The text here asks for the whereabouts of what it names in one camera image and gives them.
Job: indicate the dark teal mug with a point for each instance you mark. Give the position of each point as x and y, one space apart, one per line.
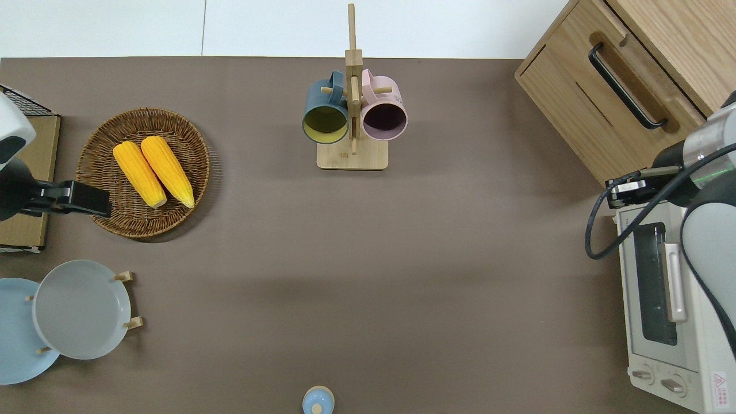
322 103

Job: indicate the brown wicker basket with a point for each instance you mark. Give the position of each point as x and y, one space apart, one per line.
103 149

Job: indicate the wooden cabinet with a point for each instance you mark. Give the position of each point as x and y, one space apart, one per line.
690 34

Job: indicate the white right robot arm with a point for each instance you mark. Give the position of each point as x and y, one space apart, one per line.
716 259

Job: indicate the wooden mug stand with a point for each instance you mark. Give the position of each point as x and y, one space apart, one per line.
352 158

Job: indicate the brown table mat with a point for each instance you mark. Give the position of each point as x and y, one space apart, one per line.
345 259

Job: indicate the yellow corn cob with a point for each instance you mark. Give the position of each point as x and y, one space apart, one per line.
140 174
168 171

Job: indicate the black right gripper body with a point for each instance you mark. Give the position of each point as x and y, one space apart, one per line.
629 192

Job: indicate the wooden plate rack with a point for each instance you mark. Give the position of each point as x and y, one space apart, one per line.
131 323

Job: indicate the white toaster oven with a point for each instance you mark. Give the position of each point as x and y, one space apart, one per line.
701 322

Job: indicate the light blue plate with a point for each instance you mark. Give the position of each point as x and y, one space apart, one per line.
17 345

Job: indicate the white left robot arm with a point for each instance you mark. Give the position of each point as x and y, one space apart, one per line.
14 123

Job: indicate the grey plate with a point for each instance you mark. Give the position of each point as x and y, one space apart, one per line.
80 310

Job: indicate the pink mug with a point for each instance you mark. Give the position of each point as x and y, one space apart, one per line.
384 100

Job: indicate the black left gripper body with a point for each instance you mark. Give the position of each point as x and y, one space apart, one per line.
86 200

